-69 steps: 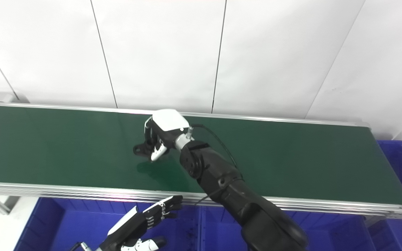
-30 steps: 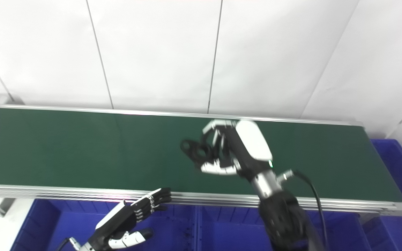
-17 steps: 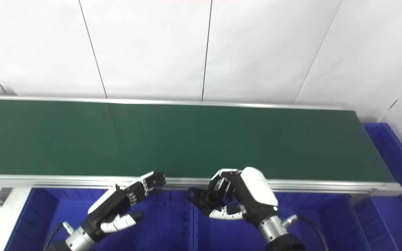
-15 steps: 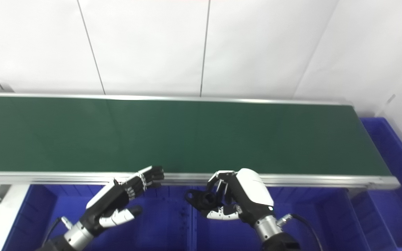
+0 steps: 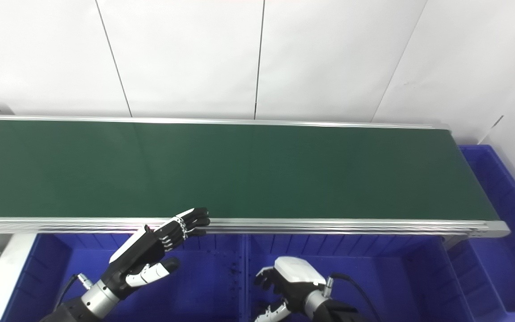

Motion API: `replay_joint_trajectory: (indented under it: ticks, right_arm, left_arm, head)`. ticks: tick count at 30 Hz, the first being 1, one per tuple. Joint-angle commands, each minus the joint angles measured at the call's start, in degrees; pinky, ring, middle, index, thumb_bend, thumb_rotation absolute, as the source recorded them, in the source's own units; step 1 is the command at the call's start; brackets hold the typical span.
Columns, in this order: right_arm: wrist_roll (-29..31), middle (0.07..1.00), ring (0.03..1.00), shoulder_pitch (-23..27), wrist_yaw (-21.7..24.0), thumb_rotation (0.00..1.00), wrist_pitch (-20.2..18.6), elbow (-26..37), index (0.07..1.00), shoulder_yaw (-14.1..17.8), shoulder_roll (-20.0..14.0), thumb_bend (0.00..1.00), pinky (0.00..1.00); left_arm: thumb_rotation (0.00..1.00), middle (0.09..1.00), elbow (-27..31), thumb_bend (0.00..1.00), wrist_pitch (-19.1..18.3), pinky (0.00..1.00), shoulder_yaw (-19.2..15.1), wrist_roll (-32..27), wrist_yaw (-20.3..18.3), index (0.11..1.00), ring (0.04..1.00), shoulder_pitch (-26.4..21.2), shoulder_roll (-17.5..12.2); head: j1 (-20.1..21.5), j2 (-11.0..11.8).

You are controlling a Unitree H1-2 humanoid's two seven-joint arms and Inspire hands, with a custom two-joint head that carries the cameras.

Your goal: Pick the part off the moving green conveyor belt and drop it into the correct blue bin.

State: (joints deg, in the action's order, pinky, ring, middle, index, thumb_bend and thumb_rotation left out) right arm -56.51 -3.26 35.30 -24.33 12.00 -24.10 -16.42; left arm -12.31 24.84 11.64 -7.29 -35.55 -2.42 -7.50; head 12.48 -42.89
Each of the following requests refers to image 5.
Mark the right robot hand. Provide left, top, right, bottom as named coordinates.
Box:
left=253, top=256, right=328, bottom=322

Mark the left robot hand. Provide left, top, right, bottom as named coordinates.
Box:
left=100, top=207, right=211, bottom=301

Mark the blue plastic bin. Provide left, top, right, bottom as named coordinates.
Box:
left=444, top=144, right=515, bottom=322
left=0, top=232, right=247, bottom=322
left=243, top=233, right=476, bottom=322

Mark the green conveyor belt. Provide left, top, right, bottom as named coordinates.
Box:
left=0, top=114, right=511, bottom=238
left=0, top=119, right=500, bottom=221

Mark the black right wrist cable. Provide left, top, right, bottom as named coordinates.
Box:
left=326, top=272, right=382, bottom=322

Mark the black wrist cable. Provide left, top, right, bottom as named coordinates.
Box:
left=53, top=274, right=94, bottom=314
left=326, top=272, right=382, bottom=322

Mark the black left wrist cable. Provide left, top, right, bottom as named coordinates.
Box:
left=53, top=274, right=94, bottom=314

